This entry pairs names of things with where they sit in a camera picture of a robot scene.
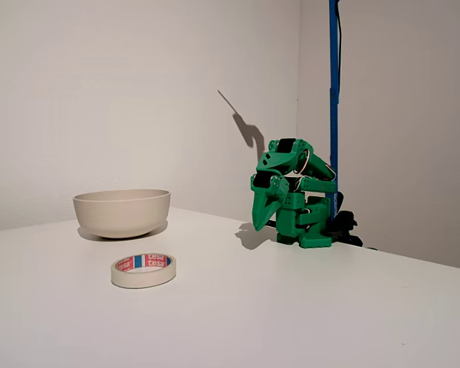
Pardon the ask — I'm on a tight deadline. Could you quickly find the small white ring object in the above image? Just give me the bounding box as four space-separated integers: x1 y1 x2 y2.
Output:
110 252 178 290

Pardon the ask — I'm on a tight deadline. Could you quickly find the black table clamp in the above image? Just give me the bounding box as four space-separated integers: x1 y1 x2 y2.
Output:
324 190 364 247

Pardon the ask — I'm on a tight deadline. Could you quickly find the blue upright pole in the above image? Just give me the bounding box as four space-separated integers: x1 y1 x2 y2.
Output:
327 0 344 222

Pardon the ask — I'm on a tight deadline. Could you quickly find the beige round bowl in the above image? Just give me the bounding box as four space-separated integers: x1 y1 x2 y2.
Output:
72 189 173 240

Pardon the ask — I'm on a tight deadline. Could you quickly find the red white servo wire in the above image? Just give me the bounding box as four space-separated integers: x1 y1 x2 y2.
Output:
296 149 312 191

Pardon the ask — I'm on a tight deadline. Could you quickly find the black cable along pole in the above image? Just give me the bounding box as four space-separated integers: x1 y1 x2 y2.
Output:
336 0 344 97

